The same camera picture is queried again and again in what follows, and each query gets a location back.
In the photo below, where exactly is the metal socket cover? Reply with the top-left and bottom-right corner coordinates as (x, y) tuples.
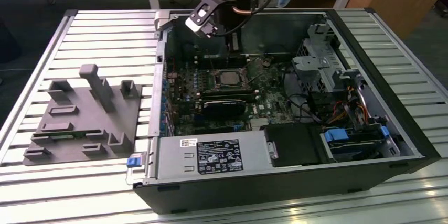
(245, 57), (263, 70)

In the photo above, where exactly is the silver CPU chip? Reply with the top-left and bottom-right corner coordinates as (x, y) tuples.
(217, 70), (243, 85)

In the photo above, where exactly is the thin metal locking lever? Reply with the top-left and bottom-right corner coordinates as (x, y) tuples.
(247, 68), (261, 84)

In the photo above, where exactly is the CPU socket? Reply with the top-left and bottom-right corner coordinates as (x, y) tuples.
(210, 66), (254, 90)

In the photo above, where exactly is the black installed RAM stick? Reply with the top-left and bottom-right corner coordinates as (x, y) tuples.
(202, 94), (258, 102)

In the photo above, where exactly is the metal drive cage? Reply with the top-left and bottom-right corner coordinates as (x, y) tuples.
(293, 23), (363, 95)

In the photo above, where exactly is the black graphics card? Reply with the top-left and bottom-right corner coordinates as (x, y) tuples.
(202, 99), (247, 119)

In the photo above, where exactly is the green motherboard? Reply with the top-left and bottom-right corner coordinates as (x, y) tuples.
(165, 56), (299, 135)

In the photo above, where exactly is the black plastic shroud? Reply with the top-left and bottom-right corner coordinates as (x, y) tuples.
(262, 123), (333, 167)

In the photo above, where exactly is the grey power supply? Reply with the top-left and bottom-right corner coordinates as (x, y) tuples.
(157, 131), (279, 182)

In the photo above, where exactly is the grey parts rack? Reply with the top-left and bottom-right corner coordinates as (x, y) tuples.
(22, 63), (145, 166)

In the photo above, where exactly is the blue disk carrier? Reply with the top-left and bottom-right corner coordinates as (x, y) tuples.
(325, 127), (383, 162)

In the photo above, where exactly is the blue case latch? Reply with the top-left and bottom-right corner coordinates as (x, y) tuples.
(127, 154), (146, 168)

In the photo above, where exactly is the green RAM stick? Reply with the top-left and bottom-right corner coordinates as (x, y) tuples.
(46, 132), (89, 140)

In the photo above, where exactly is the black PC case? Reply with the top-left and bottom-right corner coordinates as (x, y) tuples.
(130, 7), (443, 215)

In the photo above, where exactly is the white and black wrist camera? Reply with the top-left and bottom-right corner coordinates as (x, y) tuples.
(185, 0), (226, 38)

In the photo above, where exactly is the coloured wire bundle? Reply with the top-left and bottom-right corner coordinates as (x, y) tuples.
(329, 84), (373, 130)

